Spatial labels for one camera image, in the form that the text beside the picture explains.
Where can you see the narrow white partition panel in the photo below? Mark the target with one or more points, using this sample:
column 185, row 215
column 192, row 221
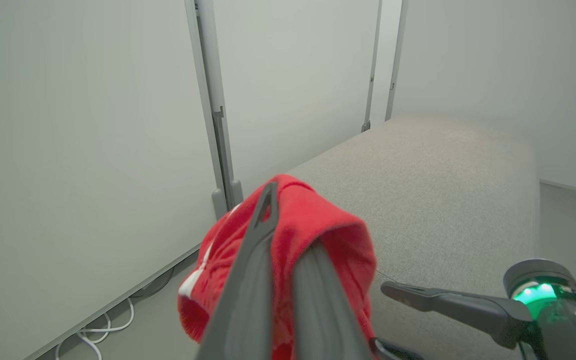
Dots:
column 293, row 75

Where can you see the red garment with white stripe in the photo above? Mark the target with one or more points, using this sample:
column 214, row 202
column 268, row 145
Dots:
column 313, row 215

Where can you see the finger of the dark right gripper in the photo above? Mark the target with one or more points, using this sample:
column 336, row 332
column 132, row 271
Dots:
column 385, row 351

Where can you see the white partition panel grey post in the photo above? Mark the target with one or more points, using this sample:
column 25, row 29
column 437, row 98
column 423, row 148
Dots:
column 493, row 50

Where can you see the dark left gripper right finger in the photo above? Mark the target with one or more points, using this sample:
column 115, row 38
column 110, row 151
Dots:
column 323, row 320

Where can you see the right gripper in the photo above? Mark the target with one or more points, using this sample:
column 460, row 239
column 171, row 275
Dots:
column 558, row 325

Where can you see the grey fabric sofa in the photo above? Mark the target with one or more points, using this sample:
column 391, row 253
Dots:
column 418, row 200

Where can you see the wide white partition panel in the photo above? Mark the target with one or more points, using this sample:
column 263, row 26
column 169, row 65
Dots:
column 68, row 150

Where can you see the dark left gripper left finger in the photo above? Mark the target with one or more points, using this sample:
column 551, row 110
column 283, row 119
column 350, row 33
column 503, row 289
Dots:
column 248, row 310

